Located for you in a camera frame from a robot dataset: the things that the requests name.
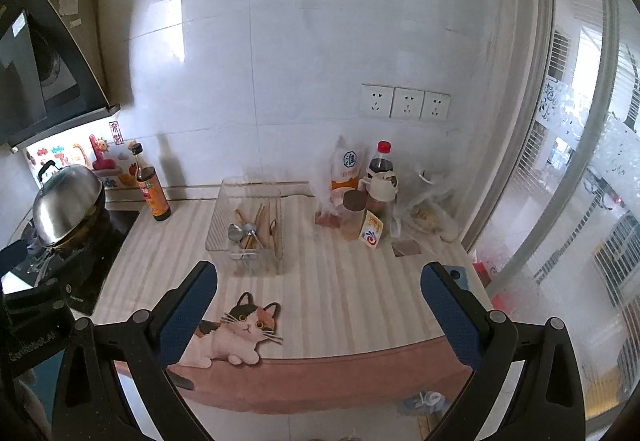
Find white wall socket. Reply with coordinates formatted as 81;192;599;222
421;91;451;123
391;87;426;120
361;82;396;118

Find colourful wall stickers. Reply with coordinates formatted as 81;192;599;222
25;118;151;202

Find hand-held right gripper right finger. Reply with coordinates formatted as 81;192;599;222
420;262;588;441

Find dark cola bottle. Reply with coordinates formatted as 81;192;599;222
367;141;396;182

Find brown hood duct cover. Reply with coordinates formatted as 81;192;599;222
27;0;108;104

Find clear plastic tray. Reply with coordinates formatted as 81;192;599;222
205;177;286;274

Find blue white slipper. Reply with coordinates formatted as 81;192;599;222
397;390;446;417

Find black range hood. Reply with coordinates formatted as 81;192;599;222
0;0;121;152

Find blue plastic object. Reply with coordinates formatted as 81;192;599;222
442;265;473;292

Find person's left forearm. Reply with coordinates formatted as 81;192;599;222
10;371;53;439

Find brown sauce bottle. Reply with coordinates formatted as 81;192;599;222
131;144;172;222

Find black wok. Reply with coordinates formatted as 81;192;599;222
50;208;111;253

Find orange white food packet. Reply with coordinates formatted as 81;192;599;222
330;148;368;194

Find steel wok lid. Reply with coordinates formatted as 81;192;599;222
32;161;106;247

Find white lidded cup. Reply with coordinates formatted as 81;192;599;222
361;171;399;217

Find white plastic bag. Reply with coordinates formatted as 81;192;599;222
310;135;371;222

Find black gas stove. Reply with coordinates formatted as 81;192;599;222
0;208;141;317

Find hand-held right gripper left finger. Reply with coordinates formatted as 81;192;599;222
52;260;218;441

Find glass sliding door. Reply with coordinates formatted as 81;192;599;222
465;0;640;427

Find white seasoning packet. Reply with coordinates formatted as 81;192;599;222
357;210;385;248

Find clear plastic bag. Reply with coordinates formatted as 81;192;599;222
395;168;461;242

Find cat-shaped mat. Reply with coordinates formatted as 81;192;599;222
175;291;283;369

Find brown lidded jar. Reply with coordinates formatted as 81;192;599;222
340;190;369;242

